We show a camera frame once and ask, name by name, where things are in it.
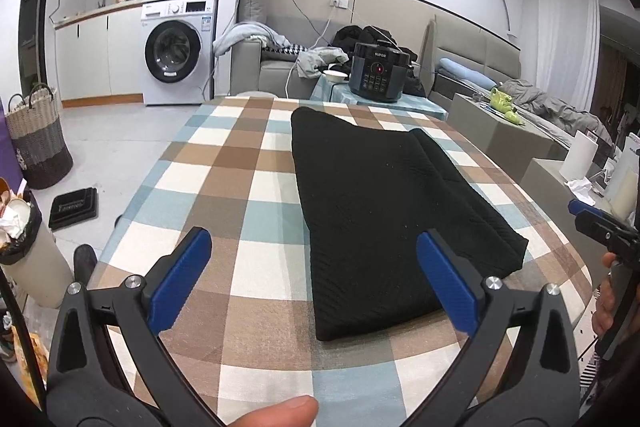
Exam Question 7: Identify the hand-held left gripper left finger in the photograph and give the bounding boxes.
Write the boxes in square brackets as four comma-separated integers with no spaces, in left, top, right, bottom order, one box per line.
[47,227,221,423]

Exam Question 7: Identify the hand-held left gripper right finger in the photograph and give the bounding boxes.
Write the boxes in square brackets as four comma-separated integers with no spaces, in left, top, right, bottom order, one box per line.
[410,229,581,423]

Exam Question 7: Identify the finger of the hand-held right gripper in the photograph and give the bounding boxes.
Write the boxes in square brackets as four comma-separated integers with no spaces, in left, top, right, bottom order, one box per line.
[575,214,621,250]
[567,199,618,228]

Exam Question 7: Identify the black knit sweater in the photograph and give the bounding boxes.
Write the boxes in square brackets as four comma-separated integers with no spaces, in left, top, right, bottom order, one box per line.
[291,107,530,342]

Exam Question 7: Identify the person's right hand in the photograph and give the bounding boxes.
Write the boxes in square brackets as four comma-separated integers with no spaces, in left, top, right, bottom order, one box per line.
[591,252,621,338]

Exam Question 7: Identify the person's left hand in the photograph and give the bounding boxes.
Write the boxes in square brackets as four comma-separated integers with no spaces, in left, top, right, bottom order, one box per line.
[220,396,320,427]

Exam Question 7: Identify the white tissue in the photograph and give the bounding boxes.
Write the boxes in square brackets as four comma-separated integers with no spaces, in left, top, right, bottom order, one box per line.
[565,178,598,208]

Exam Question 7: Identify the large grey box table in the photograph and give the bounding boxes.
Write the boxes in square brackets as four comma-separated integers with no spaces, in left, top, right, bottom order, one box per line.
[520,157,616,258]

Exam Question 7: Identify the white paper towel roll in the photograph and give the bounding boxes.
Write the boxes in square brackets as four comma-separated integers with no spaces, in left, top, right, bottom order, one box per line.
[559,129,598,180]

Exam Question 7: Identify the black slipper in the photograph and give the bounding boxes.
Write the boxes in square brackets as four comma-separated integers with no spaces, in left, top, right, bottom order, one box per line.
[73,244,98,288]

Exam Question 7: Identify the grey duvet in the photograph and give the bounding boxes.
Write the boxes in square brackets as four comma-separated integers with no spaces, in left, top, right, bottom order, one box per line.
[500,79,613,142]

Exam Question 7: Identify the brown blue checked tablecloth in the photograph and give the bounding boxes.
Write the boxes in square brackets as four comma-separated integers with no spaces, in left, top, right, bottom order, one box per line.
[85,96,593,427]

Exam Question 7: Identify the small grey box table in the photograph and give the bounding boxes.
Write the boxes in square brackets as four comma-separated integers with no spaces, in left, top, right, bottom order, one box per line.
[447,93,568,162]

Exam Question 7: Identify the black plastic tray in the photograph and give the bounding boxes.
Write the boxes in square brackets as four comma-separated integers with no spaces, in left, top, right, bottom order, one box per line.
[48,187,99,230]

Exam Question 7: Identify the white trash bin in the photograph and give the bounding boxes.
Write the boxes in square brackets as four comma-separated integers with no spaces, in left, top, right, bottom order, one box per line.
[0,179,75,309]

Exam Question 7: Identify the orange snack packet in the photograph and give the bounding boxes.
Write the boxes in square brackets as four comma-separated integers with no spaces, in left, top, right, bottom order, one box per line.
[0,329,51,388]

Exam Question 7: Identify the white curtain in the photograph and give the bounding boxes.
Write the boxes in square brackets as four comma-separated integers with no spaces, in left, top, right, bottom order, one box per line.
[535,0,601,108]

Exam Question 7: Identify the blue pillow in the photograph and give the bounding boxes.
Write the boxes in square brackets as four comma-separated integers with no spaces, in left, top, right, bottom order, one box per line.
[439,58,501,88]

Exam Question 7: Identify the woven laundry basket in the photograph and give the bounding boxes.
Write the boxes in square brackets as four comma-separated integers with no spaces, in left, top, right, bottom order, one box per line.
[5,83,74,190]

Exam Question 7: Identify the grey bed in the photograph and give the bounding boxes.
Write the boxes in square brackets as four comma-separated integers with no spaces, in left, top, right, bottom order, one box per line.
[420,14,616,148]

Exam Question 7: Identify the purple bag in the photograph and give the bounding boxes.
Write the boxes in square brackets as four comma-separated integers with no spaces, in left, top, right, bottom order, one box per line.
[0,117,28,198]

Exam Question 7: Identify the teal checked tablecloth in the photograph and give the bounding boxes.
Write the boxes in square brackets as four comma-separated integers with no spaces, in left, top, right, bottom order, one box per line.
[310,77,448,122]

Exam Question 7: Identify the black pressure cooker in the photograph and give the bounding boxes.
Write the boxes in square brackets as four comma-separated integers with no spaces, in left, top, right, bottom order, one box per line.
[348,42,412,102]

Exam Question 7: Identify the grey sofa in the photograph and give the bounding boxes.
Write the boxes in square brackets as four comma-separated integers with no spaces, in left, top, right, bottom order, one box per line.
[230,0,361,100]

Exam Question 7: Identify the white washing machine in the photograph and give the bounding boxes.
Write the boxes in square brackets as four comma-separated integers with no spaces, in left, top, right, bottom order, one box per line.
[141,0,220,106]

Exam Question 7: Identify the white lower cabinets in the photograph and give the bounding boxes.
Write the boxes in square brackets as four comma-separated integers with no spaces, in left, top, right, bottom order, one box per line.
[54,9,146,102]

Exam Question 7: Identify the light blue blanket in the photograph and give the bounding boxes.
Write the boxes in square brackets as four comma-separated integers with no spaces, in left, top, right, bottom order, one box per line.
[213,22,291,56]

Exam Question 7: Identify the striped black white pillow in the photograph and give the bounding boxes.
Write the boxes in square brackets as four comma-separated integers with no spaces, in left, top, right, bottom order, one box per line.
[262,43,311,56]

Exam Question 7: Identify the grey crumpled garment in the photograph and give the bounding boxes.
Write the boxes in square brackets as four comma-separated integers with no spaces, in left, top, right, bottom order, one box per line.
[297,47,349,80]

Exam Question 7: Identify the grey cushion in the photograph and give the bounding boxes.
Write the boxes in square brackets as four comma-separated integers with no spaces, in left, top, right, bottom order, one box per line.
[239,0,266,25]

